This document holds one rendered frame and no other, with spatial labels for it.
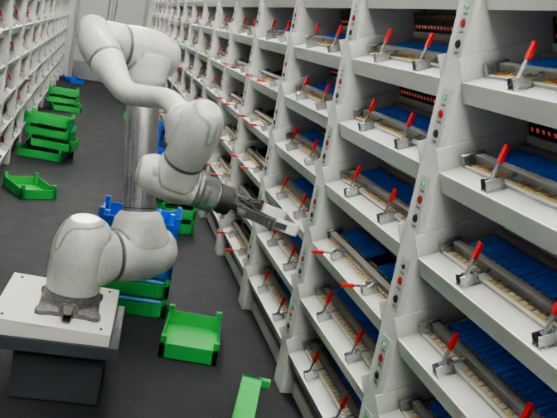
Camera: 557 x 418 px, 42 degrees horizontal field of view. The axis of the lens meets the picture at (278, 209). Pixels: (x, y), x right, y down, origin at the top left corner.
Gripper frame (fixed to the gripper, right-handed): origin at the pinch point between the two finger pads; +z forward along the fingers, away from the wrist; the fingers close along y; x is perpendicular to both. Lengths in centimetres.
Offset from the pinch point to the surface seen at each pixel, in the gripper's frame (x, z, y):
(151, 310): -66, -8, -83
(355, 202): 10.5, 17.7, -5.3
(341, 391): -40, 33, 3
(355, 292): -9.1, 20.8, 11.6
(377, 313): -8.5, 21.0, 26.1
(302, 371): -45, 29, -16
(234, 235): -44, 31, -153
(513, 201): 30, 14, 66
